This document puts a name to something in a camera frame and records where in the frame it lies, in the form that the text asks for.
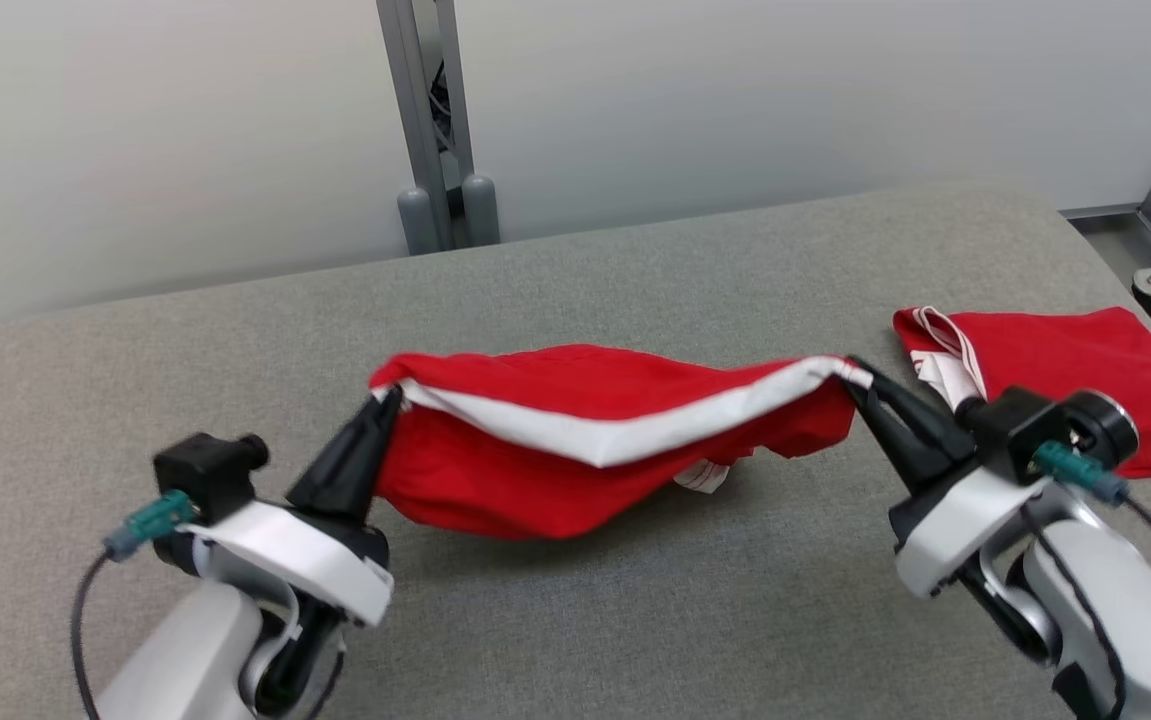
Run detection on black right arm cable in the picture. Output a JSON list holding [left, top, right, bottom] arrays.
[[1020, 508, 1128, 720]]

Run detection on red shorts with white stripe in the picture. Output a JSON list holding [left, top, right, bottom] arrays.
[[367, 343, 877, 542]]

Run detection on teal right camera connector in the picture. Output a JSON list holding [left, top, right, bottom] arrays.
[[1031, 440, 1132, 507]]

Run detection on black cable bundle in post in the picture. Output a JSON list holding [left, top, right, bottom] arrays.
[[429, 60, 453, 151]]

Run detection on red Bulls 23 jersey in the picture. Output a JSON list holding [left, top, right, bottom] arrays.
[[892, 304, 1151, 480]]

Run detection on teal left camera connector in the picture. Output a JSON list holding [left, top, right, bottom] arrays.
[[102, 489, 199, 562]]

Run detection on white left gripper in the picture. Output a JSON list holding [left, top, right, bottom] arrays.
[[173, 386, 405, 629]]

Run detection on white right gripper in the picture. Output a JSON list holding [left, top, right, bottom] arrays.
[[843, 354, 1066, 603]]

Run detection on grey metal partition post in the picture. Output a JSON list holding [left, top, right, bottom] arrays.
[[376, 0, 502, 257]]

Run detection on teal camera connector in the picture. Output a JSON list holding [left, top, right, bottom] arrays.
[[102, 489, 199, 562], [1031, 440, 1132, 507]]

